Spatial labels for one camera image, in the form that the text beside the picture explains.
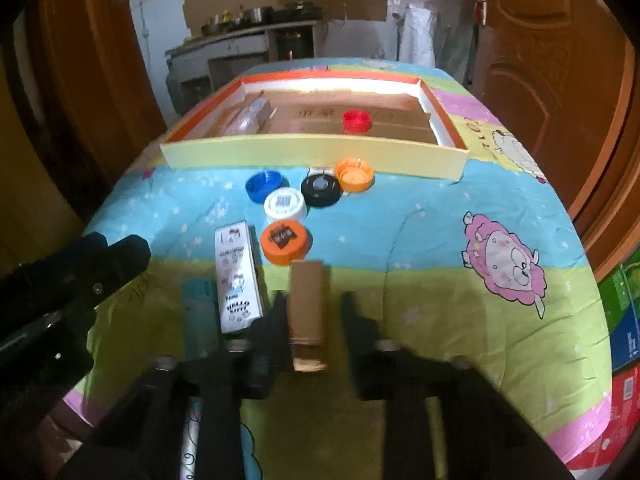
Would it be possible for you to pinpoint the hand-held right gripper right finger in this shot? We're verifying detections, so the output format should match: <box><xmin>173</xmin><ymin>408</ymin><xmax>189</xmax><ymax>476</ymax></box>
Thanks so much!
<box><xmin>340</xmin><ymin>291</ymin><xmax>576</xmax><ymax>480</ymax></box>

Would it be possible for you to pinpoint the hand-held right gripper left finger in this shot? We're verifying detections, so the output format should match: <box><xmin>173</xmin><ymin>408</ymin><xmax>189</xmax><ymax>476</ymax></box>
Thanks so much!
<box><xmin>57</xmin><ymin>291</ymin><xmax>292</xmax><ymax>480</ymax></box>

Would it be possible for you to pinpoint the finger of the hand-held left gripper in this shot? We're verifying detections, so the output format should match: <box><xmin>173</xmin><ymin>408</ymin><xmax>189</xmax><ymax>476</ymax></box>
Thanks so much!
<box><xmin>64</xmin><ymin>232</ymin><xmax>110</xmax><ymax>267</ymax></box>
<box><xmin>85</xmin><ymin>234</ymin><xmax>152</xmax><ymax>305</ymax></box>

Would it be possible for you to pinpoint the shiny gold-brown small box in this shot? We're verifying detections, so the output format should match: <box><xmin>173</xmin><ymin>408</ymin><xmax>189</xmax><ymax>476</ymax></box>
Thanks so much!
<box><xmin>289</xmin><ymin>260</ymin><xmax>330</xmax><ymax>372</ymax></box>

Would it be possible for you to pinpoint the teal small box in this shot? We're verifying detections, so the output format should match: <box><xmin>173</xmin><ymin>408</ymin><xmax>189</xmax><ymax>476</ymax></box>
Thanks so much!
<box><xmin>181</xmin><ymin>278</ymin><xmax>221</xmax><ymax>357</ymax></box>

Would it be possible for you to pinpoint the orange cap with dark label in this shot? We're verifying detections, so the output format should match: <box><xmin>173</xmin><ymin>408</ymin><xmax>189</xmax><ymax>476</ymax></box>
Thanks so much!
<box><xmin>260</xmin><ymin>220</ymin><xmax>312</xmax><ymax>266</ymax></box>

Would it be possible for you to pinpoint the blue bottle cap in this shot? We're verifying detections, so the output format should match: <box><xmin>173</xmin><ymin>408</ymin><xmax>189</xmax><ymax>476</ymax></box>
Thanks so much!
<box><xmin>245</xmin><ymin>170</ymin><xmax>290</xmax><ymax>205</ymax></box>

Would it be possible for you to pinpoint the plain orange bottle cap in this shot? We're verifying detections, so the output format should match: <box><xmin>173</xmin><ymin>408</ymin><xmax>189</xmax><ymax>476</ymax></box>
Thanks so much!
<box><xmin>334</xmin><ymin>158</ymin><xmax>375</xmax><ymax>193</ymax></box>

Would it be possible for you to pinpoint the orange-rimmed shallow cardboard tray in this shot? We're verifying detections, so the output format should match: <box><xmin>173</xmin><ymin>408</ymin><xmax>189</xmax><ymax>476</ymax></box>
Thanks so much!
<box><xmin>160</xmin><ymin>72</ymin><xmax>471</xmax><ymax>182</ymax></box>

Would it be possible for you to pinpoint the brown patterned small box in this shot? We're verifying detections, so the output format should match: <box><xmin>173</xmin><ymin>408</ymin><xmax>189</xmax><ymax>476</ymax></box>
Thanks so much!
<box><xmin>224</xmin><ymin>99</ymin><xmax>274</xmax><ymax>137</ymax></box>

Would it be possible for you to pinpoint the red bottle cap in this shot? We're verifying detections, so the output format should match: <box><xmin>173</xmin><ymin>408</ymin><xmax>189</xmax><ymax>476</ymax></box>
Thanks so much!
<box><xmin>342</xmin><ymin>111</ymin><xmax>374</xmax><ymax>135</ymax></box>

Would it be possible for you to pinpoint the white cartoon printed box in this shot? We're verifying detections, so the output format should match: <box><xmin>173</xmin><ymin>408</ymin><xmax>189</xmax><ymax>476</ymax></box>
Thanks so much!
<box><xmin>214</xmin><ymin>220</ymin><xmax>265</xmax><ymax>336</ymax></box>

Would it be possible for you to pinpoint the sheep printed blanket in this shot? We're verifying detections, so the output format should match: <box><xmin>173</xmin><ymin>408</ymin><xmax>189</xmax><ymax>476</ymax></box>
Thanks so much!
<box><xmin>62</xmin><ymin>57</ymin><xmax>614</xmax><ymax>480</ymax></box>

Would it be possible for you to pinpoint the white bottle cap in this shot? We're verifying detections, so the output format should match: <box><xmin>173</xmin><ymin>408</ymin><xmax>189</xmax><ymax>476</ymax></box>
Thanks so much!
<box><xmin>263</xmin><ymin>186</ymin><xmax>309</xmax><ymax>225</ymax></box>

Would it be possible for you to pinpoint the silver patterned box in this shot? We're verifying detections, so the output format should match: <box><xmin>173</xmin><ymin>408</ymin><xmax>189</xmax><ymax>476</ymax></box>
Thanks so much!
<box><xmin>179</xmin><ymin>397</ymin><xmax>204</xmax><ymax>480</ymax></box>

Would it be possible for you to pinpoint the black bottle cap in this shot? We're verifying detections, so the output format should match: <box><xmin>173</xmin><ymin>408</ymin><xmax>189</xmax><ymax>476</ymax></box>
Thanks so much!
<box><xmin>301</xmin><ymin>172</ymin><xmax>344</xmax><ymax>208</ymax></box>

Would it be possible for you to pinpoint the brown wooden door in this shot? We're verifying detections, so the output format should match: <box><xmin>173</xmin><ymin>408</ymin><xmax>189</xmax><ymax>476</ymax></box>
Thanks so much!
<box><xmin>27</xmin><ymin>0</ymin><xmax>168</xmax><ymax>206</ymax></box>
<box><xmin>479</xmin><ymin>0</ymin><xmax>640</xmax><ymax>283</ymax></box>

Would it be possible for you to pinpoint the kitchen counter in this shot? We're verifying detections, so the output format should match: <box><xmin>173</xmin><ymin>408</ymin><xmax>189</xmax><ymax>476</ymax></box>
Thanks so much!
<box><xmin>166</xmin><ymin>19</ymin><xmax>322</xmax><ymax>107</ymax></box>

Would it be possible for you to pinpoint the stack of coloured cartons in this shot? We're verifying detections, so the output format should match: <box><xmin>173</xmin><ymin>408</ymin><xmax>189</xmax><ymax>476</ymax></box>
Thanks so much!
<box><xmin>596</xmin><ymin>249</ymin><xmax>640</xmax><ymax>463</ymax></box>

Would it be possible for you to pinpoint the white plastic sheet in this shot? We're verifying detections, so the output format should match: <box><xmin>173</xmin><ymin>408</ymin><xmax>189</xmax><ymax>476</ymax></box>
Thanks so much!
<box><xmin>399</xmin><ymin>4</ymin><xmax>437</xmax><ymax>67</ymax></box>

